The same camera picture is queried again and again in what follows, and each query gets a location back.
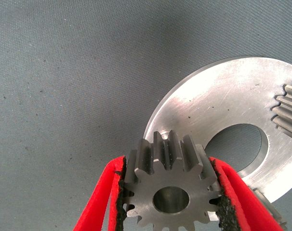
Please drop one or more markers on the small steel gear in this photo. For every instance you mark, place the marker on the small steel gear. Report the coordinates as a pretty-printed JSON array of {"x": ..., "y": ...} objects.
[
  {"x": 290, "y": 108},
  {"x": 146, "y": 199},
  {"x": 271, "y": 209}
]

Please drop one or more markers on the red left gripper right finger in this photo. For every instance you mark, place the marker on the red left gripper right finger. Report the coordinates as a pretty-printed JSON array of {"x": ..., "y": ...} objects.
[{"x": 244, "y": 211}]

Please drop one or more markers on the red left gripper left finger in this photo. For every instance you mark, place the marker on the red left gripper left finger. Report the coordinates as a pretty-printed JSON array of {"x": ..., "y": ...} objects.
[{"x": 95, "y": 204}]

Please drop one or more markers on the round steel plate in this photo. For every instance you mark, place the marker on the round steel plate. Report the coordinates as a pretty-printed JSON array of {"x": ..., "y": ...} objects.
[{"x": 220, "y": 101}]

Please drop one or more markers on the dark grey table cloth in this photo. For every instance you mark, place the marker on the dark grey table cloth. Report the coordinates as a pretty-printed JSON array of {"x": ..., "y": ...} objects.
[{"x": 64, "y": 96}]

